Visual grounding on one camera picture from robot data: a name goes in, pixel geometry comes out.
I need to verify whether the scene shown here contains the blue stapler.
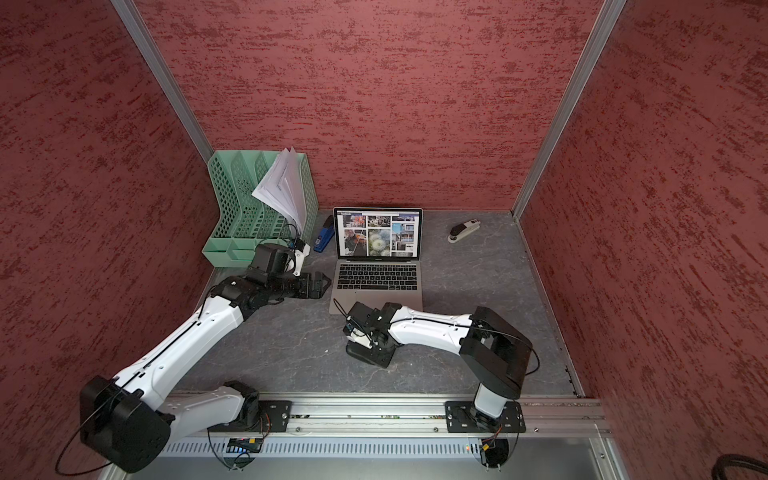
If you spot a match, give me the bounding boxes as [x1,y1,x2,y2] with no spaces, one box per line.
[313,215,335,253]

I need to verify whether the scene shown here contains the beige black stapler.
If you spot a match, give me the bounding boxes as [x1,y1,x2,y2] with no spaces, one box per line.
[448,219,482,244]

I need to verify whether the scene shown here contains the white paper stack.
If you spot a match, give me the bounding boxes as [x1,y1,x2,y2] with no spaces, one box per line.
[252,148,307,234]

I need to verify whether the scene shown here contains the black cable bottom right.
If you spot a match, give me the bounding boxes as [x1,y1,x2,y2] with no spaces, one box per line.
[711,453,768,480]

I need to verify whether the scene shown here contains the green plastic file organizer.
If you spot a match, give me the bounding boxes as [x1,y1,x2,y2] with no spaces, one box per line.
[202,150,295,268]

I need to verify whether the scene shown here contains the right aluminium corner post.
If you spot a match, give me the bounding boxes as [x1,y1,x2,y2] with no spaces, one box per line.
[511,0,626,223]

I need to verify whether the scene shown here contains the aluminium front rail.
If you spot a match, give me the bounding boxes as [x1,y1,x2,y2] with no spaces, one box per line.
[122,394,613,438]

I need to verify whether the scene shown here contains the white perforated cable duct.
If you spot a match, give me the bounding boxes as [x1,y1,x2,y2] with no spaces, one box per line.
[160,437,482,460]

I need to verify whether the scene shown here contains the aluminium corner post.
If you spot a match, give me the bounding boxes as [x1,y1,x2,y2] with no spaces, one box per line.
[511,0,626,223]
[110,0,214,162]

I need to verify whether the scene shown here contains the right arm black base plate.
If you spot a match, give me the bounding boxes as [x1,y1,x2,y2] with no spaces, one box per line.
[444,401,526,435]

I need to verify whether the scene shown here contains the left aluminium corner post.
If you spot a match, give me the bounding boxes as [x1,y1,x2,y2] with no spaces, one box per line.
[110,0,214,162]

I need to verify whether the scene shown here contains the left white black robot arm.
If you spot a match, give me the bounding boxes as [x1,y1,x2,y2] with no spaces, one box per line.
[74,244,332,473]

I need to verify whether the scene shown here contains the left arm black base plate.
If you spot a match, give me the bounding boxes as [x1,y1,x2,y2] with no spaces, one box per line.
[254,400,293,436]

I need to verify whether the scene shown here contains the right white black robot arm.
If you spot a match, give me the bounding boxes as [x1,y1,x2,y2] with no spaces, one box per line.
[342,302,538,430]

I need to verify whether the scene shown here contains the silver open laptop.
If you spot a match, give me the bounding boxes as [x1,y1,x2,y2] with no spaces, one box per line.
[329,207,423,315]

